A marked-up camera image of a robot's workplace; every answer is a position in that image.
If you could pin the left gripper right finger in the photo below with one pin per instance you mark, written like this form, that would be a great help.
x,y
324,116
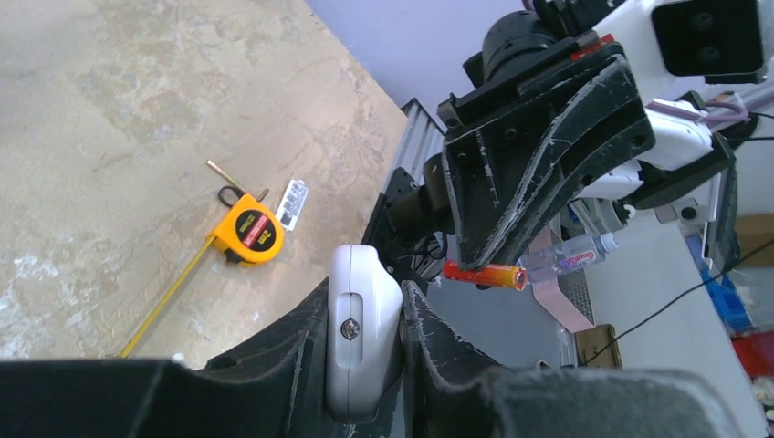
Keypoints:
x,y
453,389

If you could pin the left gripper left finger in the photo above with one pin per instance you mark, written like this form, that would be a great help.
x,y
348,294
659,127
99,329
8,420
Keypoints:
x,y
270,385

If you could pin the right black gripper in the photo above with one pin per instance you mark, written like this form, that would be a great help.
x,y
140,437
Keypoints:
x,y
547,116

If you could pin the white remote control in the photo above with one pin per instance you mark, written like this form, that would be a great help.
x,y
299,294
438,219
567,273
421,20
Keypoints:
x,y
363,359

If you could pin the remote battery cover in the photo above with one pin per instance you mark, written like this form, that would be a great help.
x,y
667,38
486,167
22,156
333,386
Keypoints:
x,y
291,204

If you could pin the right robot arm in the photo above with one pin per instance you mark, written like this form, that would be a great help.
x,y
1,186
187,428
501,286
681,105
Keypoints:
x,y
689,146

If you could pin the plastic water bottle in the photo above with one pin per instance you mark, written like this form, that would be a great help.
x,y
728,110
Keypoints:
x,y
567,257

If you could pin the pink box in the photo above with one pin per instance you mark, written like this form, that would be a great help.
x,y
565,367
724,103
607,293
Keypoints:
x,y
567,299

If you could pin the yellow tape measure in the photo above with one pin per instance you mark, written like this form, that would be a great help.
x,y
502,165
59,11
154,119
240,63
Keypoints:
x,y
248,235

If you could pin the large hex key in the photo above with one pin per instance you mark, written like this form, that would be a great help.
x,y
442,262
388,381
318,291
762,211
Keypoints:
x,y
233,181

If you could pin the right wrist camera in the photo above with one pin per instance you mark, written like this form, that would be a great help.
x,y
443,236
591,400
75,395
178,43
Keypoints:
x,y
722,42

